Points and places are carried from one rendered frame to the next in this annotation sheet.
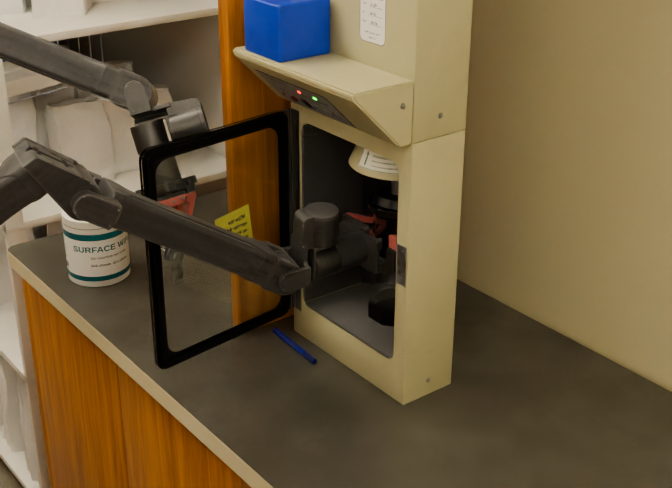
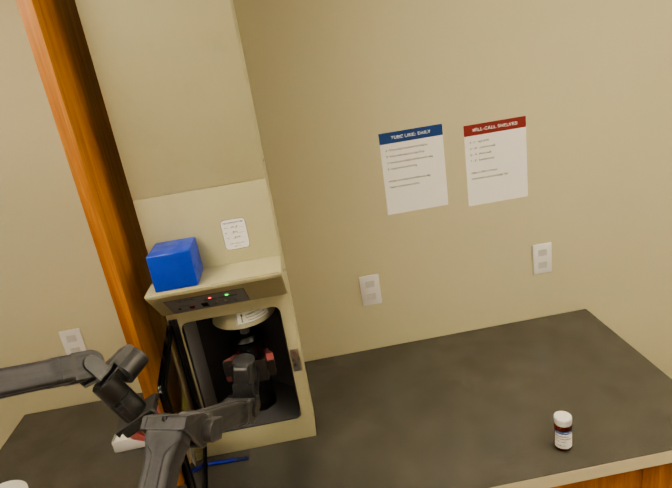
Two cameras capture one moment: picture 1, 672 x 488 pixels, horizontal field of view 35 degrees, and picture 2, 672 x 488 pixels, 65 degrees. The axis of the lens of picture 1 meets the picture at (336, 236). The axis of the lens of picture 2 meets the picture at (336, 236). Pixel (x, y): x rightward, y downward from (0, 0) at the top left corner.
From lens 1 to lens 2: 1.08 m
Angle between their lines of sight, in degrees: 51
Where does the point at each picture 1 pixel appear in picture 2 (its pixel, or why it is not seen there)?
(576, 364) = (335, 365)
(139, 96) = (98, 363)
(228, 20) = (121, 283)
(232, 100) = (137, 335)
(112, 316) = not seen: outside the picture
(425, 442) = (352, 438)
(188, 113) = (131, 355)
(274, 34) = (188, 269)
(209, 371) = not seen: outside the picture
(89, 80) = (51, 376)
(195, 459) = not seen: outside the picture
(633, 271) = (333, 308)
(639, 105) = (310, 231)
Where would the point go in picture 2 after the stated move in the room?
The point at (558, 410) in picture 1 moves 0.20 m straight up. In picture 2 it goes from (363, 384) to (355, 331)
